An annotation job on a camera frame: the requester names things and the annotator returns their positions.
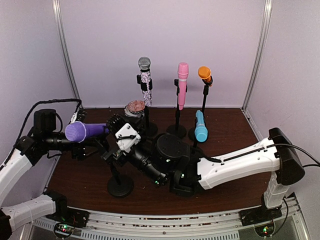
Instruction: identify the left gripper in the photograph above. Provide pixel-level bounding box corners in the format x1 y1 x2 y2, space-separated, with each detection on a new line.
43 124 102 160

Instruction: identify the purple microphone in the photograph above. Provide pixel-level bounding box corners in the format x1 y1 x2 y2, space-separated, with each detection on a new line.
64 121 109 143

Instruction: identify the purple microphone's black stand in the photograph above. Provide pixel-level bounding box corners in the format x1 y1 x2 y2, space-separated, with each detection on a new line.
107 162 134 198

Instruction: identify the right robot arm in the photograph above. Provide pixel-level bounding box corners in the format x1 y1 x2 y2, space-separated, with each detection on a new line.
102 125 306 221

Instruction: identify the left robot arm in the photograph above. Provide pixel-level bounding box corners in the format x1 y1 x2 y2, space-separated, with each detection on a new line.
0 108 109 240

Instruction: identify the rhinestone microphone's black stand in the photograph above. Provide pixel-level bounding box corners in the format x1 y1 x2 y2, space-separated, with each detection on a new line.
135 74 159 138

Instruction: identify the pink microphone's black stand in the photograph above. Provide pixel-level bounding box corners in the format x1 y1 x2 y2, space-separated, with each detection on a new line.
166 79 187 139

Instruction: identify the blue microphone's black stand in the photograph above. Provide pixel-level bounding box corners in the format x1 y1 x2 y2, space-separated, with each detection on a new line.
190 119 201 155

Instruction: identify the blue microphone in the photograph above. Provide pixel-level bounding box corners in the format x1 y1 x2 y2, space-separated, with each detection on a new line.
194 110 208 143

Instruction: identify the silver rhinestone microphone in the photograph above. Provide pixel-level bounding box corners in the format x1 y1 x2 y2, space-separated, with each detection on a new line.
137 56 153 107

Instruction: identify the pink microphone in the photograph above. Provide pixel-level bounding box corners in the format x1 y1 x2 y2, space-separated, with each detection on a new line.
177 62 189 111

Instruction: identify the orange microphone's black stand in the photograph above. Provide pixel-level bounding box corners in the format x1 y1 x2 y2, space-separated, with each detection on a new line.
188 84 209 141

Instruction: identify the orange microphone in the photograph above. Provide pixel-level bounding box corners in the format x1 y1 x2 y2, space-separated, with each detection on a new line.
198 66 213 87

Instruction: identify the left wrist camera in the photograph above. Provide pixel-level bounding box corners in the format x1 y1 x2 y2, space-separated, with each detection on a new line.
69 108 88 124

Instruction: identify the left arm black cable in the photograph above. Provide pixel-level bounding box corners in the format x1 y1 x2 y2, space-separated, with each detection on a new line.
7 98 83 161

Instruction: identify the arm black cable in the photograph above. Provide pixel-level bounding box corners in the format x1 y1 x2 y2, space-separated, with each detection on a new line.
269 142 320 236
7 98 83 161

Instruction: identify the front aluminium rail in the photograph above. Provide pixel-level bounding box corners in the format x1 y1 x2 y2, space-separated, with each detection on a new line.
24 192 308 240

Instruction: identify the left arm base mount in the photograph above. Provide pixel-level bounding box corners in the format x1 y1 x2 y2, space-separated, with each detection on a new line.
45 208 90 239

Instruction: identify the left aluminium frame post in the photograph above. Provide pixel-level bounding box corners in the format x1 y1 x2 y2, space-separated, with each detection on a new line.
52 0 81 99

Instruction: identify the aluminium frame post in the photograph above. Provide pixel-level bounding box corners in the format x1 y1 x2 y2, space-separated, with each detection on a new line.
52 0 81 99
241 0 273 112

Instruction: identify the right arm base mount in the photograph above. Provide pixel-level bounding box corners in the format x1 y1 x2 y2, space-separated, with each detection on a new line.
239 206 282 238

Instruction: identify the right aluminium frame post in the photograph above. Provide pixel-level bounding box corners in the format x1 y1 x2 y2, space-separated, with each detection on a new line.
241 0 273 112

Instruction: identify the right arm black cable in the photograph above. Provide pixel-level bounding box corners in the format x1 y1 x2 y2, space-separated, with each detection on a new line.
269 142 320 236

